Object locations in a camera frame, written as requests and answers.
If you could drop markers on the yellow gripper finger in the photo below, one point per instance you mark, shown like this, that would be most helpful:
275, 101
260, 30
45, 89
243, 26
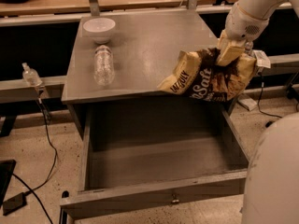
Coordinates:
230, 49

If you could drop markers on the small drawer knob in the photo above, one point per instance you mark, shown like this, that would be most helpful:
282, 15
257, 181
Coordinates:
175, 199

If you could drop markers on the wooden table left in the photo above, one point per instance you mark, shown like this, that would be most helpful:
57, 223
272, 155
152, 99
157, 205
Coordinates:
34, 7

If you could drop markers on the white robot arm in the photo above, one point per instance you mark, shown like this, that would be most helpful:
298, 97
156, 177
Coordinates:
271, 194

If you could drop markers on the brown yellow chip bag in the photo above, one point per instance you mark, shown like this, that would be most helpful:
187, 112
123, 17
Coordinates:
197, 76

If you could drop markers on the white bowl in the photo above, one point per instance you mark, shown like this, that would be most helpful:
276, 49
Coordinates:
100, 30

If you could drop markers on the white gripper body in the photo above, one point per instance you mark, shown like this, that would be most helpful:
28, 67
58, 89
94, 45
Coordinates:
242, 27

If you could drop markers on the black power adapter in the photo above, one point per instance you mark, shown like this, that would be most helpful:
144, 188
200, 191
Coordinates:
13, 204

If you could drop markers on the clear plastic bottle lying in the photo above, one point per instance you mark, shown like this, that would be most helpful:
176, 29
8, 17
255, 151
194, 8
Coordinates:
103, 65

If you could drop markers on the white block on floor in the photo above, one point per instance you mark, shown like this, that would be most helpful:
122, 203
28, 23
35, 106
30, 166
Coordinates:
247, 102

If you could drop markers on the small water bottle right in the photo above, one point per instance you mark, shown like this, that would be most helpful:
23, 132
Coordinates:
248, 48

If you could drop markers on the black object floor left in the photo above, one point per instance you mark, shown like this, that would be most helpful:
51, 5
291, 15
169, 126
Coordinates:
6, 171

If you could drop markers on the small clear bottle left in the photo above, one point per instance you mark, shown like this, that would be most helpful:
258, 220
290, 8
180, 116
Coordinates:
31, 76

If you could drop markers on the grey open top drawer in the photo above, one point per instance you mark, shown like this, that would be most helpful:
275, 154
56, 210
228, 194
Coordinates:
126, 174

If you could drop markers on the grey cabinet with counter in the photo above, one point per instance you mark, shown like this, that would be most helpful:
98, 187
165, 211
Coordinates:
145, 49

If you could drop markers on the white packet on rail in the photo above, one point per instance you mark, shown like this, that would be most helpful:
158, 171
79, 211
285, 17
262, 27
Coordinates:
261, 59

